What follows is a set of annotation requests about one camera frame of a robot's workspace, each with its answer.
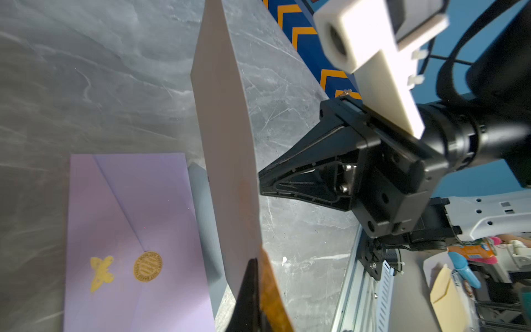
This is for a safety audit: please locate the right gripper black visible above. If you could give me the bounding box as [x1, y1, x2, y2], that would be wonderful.
[259, 98, 449, 238]

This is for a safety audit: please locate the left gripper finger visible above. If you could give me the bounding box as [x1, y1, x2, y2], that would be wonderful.
[225, 259, 261, 332]

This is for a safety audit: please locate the grey envelope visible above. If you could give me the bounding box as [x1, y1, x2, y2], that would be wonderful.
[188, 163, 228, 316]

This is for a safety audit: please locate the purple envelope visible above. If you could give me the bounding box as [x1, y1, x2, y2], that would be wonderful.
[64, 153, 215, 331]

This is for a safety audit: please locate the teal envelope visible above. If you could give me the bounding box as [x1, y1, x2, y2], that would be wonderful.
[191, 1, 262, 295]

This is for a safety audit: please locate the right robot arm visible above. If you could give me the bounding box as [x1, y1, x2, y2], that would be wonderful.
[259, 1, 530, 250]

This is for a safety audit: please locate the tan sticker seal on teal envelope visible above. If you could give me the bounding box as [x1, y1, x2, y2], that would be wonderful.
[259, 248, 294, 332]

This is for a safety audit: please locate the yellow envelope outside cell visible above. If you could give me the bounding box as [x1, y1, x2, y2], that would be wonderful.
[430, 264, 470, 332]

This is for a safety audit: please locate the round gold sticker seal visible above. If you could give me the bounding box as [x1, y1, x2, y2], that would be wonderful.
[134, 251, 163, 283]

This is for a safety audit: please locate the yellow butterfly sticker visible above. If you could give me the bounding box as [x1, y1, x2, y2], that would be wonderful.
[90, 256, 114, 293]

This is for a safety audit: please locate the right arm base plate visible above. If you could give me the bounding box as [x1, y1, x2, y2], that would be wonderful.
[357, 232, 404, 281]

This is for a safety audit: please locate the aluminium front rail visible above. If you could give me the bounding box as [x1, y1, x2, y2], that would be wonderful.
[331, 226, 394, 332]

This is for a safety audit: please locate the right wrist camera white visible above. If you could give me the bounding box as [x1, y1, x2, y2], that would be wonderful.
[313, 1, 449, 138]

